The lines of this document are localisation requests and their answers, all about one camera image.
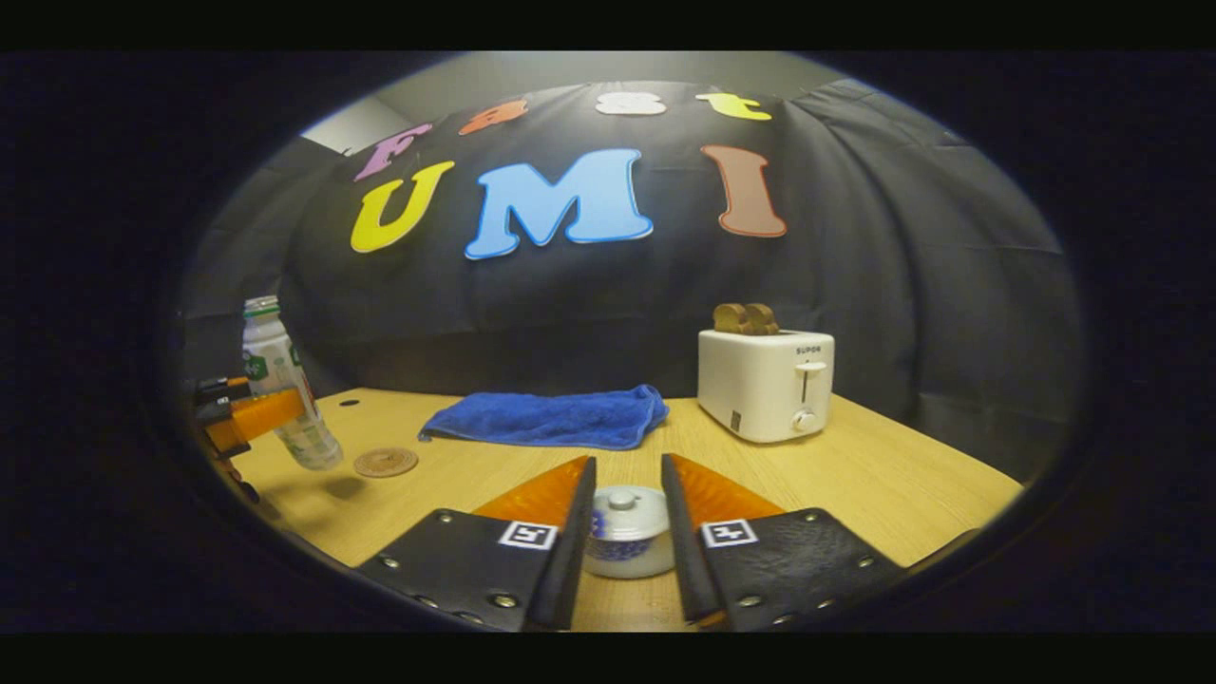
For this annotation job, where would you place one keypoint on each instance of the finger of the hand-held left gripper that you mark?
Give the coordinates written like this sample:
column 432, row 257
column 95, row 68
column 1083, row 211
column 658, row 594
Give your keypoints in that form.
column 256, row 418
column 223, row 389

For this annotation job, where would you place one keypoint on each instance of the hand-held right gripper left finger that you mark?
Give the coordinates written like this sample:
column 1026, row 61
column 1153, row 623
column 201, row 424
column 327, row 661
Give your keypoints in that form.
column 570, row 560

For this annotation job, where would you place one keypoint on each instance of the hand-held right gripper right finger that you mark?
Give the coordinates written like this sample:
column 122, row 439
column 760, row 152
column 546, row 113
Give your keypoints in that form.
column 686, row 560

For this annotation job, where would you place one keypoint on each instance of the white blue-patterned teacup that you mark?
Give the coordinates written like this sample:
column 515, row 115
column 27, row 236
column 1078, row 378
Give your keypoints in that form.
column 627, row 560

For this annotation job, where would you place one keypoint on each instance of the white green-label water bottle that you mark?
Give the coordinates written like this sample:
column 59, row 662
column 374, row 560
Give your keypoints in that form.
column 271, row 356

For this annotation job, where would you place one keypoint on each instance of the round woven brown coaster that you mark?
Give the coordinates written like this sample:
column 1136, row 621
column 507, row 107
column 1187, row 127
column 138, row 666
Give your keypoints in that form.
column 386, row 463

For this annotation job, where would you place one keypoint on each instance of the blue towel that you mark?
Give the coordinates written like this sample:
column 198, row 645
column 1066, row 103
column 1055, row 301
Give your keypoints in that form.
column 551, row 418

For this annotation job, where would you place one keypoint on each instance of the white toaster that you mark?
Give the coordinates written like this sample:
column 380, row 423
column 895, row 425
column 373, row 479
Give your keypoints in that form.
column 760, row 385

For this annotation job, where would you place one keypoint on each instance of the brown bread slice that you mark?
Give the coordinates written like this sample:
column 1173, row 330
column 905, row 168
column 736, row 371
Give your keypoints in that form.
column 730, row 319
column 763, row 319

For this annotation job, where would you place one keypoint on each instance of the black backdrop cloth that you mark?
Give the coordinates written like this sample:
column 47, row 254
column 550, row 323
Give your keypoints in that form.
column 902, row 266

